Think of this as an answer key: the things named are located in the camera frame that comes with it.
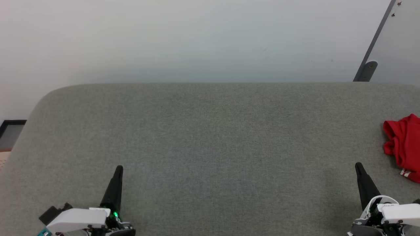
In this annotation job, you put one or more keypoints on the teal left camera connector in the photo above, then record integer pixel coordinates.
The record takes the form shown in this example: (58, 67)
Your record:
(44, 233)

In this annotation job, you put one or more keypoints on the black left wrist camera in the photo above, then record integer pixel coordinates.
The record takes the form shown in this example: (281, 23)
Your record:
(54, 212)

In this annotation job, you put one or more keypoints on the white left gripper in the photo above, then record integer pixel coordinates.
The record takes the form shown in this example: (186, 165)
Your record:
(78, 219)

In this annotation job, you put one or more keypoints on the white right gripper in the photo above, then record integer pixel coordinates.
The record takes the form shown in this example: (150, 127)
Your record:
(397, 216)

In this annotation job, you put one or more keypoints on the black framed panel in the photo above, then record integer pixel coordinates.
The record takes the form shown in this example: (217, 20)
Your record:
(11, 134)

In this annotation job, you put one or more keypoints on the dark grey metal bar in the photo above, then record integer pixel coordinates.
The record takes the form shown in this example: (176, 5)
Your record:
(377, 36)

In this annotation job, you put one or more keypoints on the grey metal bracket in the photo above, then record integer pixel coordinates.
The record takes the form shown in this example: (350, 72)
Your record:
(369, 70)

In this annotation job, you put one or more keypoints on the red bulls 23 jersey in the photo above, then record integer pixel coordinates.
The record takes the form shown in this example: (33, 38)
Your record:
(407, 147)

